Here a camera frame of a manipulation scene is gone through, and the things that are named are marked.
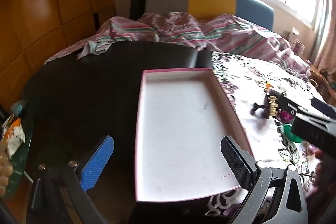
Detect brown massage brush yellow beads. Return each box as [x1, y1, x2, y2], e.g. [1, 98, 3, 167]
[252, 91, 280, 119]

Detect bag of round snacks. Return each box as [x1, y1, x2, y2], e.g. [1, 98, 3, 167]
[0, 148, 14, 198]

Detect white embroidered tablecloth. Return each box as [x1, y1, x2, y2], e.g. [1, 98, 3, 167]
[205, 51, 328, 216]

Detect person's right hand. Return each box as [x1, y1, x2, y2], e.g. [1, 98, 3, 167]
[314, 148, 328, 188]

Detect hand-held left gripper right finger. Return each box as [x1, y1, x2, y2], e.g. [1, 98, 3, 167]
[220, 136, 309, 224]

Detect grey yellow blue headboard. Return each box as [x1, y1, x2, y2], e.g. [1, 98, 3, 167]
[146, 0, 275, 30]

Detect pink-rimmed white box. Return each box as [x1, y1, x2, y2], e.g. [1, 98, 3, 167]
[135, 68, 255, 203]

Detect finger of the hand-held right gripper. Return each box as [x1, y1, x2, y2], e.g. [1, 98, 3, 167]
[311, 97, 336, 118]
[276, 93, 301, 118]

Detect white orange snack bag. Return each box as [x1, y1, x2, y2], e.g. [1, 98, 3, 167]
[1, 114, 27, 159]

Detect wooden nightstand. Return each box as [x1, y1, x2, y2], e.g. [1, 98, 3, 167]
[310, 67, 336, 104]

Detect pink striped blanket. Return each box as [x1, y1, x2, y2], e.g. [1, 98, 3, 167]
[45, 12, 313, 75]

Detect wooden wardrobe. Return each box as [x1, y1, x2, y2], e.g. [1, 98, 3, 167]
[0, 0, 117, 119]

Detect teal green plastic toy piece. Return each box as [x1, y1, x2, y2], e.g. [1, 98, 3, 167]
[283, 123, 302, 144]

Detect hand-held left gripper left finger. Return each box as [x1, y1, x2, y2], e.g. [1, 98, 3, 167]
[26, 135, 114, 224]

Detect pink curtain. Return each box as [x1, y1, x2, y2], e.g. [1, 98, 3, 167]
[312, 0, 336, 72]

